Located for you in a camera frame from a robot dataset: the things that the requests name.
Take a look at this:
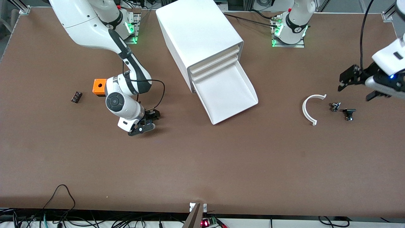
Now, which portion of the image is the white plastic bin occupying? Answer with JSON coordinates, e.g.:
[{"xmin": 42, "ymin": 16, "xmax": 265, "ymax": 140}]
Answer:
[{"xmin": 192, "ymin": 60, "xmax": 259, "ymax": 125}]

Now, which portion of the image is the orange button box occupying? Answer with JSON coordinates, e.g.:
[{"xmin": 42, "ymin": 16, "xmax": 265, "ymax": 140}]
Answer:
[{"xmin": 92, "ymin": 79, "xmax": 108, "ymax": 97}]

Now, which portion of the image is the white middle drawer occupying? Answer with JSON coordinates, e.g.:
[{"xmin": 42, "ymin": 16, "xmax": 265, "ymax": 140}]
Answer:
[{"xmin": 191, "ymin": 54, "xmax": 239, "ymax": 82}]

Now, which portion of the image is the white highest drawer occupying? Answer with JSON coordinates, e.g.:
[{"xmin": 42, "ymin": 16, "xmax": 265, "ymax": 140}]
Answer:
[{"xmin": 189, "ymin": 44, "xmax": 240, "ymax": 74}]

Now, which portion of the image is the white drawer cabinet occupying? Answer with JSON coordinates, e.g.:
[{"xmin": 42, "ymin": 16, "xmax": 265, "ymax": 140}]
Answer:
[{"xmin": 155, "ymin": 0, "xmax": 244, "ymax": 93}]

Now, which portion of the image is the white curved plastic arc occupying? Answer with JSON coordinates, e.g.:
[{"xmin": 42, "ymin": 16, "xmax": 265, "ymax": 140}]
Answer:
[{"xmin": 302, "ymin": 94, "xmax": 327, "ymax": 126}]

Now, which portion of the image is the circuit board with red light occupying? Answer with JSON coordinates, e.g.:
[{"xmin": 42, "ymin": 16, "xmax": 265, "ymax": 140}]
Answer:
[{"xmin": 201, "ymin": 216, "xmax": 228, "ymax": 228}]

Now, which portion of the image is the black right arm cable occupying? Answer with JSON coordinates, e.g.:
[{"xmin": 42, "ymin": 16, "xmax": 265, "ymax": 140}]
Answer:
[{"xmin": 122, "ymin": 60, "xmax": 166, "ymax": 111}]

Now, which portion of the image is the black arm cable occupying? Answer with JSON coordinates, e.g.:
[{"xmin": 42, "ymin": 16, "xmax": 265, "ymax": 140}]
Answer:
[
  {"xmin": 360, "ymin": 0, "xmax": 377, "ymax": 73},
  {"xmin": 122, "ymin": 60, "xmax": 166, "ymax": 111}
]

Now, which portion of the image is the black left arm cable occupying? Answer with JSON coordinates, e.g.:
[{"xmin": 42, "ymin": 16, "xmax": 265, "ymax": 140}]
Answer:
[{"xmin": 360, "ymin": 0, "xmax": 377, "ymax": 73}]

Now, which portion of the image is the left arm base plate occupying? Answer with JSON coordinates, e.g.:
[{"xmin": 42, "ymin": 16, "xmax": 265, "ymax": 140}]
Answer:
[{"xmin": 271, "ymin": 14, "xmax": 305, "ymax": 48}]

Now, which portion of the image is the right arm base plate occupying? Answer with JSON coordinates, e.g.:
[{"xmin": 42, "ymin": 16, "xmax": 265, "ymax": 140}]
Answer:
[{"xmin": 122, "ymin": 13, "xmax": 140, "ymax": 44}]

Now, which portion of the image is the black looped cable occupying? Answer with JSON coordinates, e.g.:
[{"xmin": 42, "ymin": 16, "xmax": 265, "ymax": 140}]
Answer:
[{"xmin": 43, "ymin": 184, "xmax": 76, "ymax": 219}]

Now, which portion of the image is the metal bracket with beam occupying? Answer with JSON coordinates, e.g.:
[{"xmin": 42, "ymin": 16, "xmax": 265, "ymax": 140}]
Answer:
[{"xmin": 182, "ymin": 203, "xmax": 208, "ymax": 228}]

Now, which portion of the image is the black cable behind cabinet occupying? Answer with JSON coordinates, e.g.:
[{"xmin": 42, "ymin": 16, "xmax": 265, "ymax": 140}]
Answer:
[{"xmin": 223, "ymin": 13, "xmax": 279, "ymax": 28}]

